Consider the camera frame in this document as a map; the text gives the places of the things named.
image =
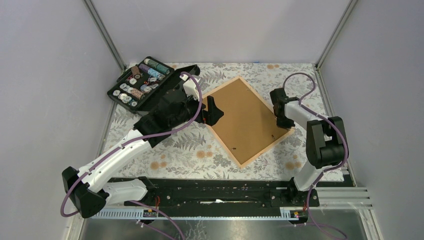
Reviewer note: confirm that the wooden picture frame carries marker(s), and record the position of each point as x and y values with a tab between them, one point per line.
245	165

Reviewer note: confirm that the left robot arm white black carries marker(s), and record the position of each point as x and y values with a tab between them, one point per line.
89	187

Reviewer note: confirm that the teal thread spool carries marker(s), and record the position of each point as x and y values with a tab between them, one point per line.
157	66

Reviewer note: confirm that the grey slotted cable duct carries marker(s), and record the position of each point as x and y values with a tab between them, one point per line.
266	214

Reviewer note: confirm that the brown frame backing board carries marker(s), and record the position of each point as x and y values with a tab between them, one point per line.
248	119

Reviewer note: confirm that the floral patterned table mat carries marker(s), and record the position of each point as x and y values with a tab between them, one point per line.
194	153

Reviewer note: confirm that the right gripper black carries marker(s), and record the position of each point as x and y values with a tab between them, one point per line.
287	125

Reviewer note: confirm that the aluminium corner post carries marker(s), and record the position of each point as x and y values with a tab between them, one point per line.
94	14
335	34

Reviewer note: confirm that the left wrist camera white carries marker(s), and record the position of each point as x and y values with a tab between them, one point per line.
189	87

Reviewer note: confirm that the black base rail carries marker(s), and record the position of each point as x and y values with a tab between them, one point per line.
239	196

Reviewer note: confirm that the brown thread spool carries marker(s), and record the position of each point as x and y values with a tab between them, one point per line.
135	71

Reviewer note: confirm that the right aluminium corner post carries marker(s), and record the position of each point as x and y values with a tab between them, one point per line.
335	34

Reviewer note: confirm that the black sewing kit case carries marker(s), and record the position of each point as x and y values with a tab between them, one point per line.
141	95

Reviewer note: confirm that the purple thread spool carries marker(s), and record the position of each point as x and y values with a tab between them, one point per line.
146	69

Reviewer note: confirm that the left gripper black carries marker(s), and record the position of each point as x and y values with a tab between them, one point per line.
212	115

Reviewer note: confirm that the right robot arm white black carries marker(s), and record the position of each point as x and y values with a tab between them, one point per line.
326	144

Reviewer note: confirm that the light blue thread spool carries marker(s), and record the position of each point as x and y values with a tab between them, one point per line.
158	75

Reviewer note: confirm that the left aluminium corner post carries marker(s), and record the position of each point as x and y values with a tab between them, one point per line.
94	14

